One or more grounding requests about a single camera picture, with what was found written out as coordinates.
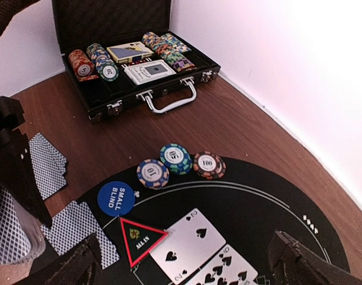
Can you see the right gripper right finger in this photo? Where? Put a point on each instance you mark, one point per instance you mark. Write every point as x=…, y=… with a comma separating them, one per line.
x=292, y=263

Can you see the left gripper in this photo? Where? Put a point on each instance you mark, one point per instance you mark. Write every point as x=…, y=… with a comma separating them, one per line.
x=16, y=171

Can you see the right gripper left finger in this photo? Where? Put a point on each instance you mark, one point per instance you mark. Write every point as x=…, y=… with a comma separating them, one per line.
x=81, y=265

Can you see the dealt card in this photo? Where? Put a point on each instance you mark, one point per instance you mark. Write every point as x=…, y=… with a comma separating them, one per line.
x=73, y=224

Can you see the red triangle marker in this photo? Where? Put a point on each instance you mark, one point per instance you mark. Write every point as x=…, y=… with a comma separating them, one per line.
x=140, y=239

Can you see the nine of spades card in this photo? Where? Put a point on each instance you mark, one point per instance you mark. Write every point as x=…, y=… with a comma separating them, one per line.
x=227, y=267

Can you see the grey card deck box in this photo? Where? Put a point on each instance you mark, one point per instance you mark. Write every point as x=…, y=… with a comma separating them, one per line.
x=21, y=238

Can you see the blue small blind button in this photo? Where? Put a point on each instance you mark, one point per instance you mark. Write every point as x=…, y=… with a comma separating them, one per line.
x=116, y=198

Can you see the two of spades card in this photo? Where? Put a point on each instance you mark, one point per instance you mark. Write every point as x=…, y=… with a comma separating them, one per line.
x=192, y=241

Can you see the green fifty chip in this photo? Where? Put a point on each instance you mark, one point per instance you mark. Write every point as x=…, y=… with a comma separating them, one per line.
x=176, y=158

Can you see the leftover cards on table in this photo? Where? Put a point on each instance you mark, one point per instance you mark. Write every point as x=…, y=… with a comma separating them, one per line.
x=49, y=166

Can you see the round black poker mat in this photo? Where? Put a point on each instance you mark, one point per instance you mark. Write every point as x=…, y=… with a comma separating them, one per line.
x=247, y=205

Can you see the chips in case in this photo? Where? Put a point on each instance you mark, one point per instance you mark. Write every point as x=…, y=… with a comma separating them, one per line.
x=105, y=63

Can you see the black poker set case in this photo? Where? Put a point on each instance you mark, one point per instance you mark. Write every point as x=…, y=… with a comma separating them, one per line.
x=81, y=23

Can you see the playing card deck in case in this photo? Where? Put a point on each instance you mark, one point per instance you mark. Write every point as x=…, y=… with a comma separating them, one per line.
x=148, y=71

